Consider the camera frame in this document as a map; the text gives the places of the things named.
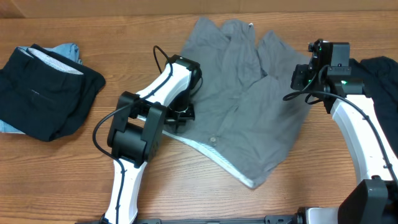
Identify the dark teal t-shirt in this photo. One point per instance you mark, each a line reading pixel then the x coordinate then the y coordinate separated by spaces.
pixel 380 80

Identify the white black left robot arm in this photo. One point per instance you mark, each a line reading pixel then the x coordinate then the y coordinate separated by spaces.
pixel 136 131

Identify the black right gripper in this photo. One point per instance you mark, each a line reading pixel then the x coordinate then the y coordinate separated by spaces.
pixel 300 77

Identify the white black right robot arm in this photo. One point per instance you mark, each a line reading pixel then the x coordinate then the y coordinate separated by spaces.
pixel 329 78

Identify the light blue jeans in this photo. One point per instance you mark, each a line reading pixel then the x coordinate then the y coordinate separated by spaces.
pixel 68 50

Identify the grey shorts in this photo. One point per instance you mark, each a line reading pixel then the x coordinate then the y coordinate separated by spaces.
pixel 241 120

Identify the folded black shorts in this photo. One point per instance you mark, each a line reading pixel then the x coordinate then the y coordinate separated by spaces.
pixel 46 95

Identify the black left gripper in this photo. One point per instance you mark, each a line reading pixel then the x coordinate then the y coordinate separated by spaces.
pixel 181 115

